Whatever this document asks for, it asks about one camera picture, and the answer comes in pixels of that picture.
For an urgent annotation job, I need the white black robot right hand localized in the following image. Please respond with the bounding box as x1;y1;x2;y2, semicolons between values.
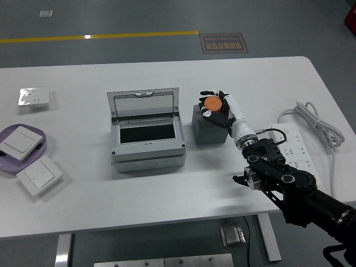
197;89;256;147

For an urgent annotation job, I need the orange cylinder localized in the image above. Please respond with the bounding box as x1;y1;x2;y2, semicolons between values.
204;96;224;113

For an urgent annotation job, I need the grey electrical box clear lid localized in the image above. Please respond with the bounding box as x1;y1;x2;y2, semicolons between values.
107;87;186;174

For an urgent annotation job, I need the grey cube with round hole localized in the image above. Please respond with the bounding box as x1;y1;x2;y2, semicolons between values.
191;104;231;145

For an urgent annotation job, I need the silver floor outlet box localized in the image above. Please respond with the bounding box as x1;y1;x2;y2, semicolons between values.
219;222;247;248

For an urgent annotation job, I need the brown floor sign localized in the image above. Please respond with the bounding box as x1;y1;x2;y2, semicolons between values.
199;33;249;54

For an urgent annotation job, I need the white table leg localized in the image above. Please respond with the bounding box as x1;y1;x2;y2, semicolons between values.
256;214;282;262
54;233;72;267

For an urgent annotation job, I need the red object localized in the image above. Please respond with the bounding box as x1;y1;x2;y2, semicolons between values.
344;0;356;36

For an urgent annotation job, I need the yellow floor tape line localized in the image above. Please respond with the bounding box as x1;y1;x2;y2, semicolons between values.
0;30;199;45

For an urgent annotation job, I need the purple tray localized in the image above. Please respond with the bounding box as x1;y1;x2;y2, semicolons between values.
0;124;48;174

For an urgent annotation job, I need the white coiled power cord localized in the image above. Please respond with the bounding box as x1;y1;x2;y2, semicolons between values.
277;101;345;196

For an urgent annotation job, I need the black cable under table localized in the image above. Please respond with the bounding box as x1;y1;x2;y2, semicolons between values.
243;215;251;267

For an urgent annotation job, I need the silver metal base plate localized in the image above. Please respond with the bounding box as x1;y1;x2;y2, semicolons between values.
164;253;234;267
93;258;165;267

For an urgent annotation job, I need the white wall socket in wrap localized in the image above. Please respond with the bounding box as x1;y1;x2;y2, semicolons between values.
18;87;51;108

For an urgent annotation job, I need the white wall switch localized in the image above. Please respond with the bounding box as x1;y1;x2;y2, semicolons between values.
0;125;45;161
16;155;64;197

